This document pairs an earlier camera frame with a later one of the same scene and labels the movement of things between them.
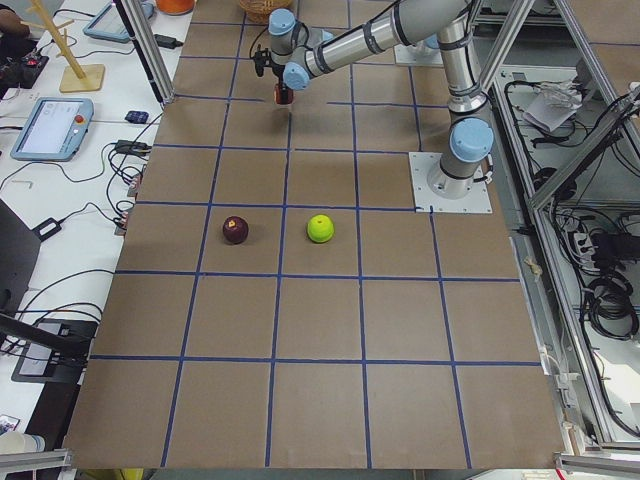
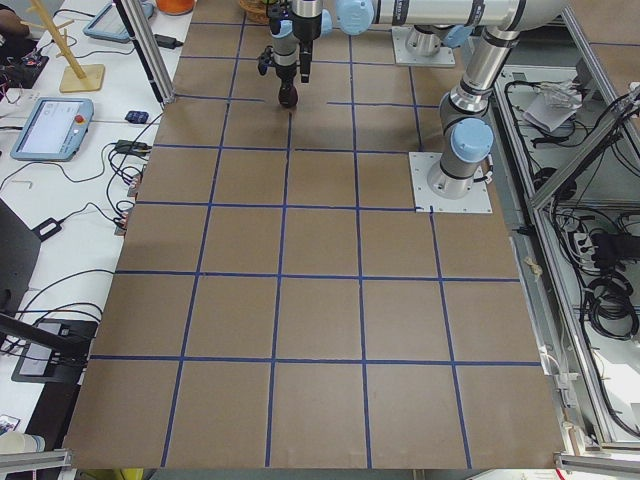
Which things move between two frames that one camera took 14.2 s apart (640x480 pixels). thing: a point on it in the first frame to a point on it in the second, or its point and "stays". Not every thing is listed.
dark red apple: (235, 230) to (293, 98)
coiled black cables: (610, 306) stays
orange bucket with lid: (176, 7) stays
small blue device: (139, 117) stays
